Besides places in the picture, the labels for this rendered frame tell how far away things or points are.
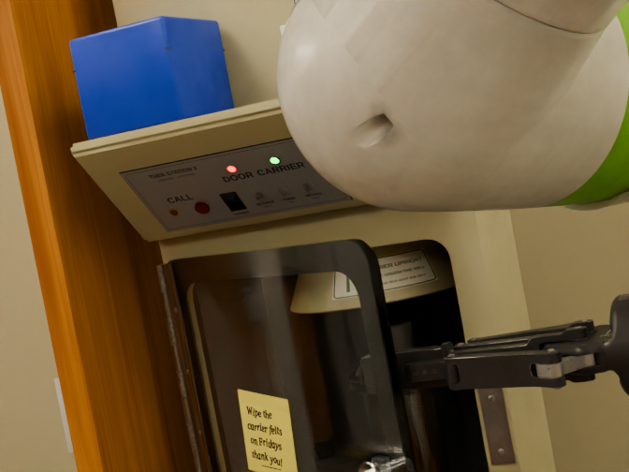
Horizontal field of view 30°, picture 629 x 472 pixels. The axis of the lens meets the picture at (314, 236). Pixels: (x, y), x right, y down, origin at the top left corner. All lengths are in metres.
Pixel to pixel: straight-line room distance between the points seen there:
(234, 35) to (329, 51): 0.63
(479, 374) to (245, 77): 0.38
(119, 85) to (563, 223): 0.63
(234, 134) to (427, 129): 0.53
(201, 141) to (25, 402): 0.92
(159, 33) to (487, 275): 0.35
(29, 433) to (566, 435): 0.82
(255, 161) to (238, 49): 0.14
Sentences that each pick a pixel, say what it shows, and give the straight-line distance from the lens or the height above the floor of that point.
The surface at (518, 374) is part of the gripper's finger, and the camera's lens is 0.86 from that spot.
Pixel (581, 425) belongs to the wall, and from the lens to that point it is 1.49.
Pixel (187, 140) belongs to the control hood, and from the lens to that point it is 1.00.
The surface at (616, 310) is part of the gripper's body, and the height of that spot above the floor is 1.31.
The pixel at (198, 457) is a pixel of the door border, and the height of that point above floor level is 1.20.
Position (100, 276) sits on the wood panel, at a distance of 1.15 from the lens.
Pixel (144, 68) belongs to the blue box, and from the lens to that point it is 1.02.
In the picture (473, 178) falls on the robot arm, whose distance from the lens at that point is 0.49.
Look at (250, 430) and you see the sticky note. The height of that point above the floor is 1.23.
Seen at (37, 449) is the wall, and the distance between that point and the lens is 1.86.
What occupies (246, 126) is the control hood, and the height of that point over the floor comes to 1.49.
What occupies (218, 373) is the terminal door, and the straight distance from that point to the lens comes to 1.10.
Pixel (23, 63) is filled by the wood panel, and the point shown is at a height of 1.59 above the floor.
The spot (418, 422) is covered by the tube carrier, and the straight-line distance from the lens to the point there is 1.13.
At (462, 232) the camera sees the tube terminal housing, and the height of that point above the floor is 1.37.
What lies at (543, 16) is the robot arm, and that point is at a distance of 0.46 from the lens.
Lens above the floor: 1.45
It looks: 3 degrees down
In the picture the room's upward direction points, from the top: 11 degrees counter-clockwise
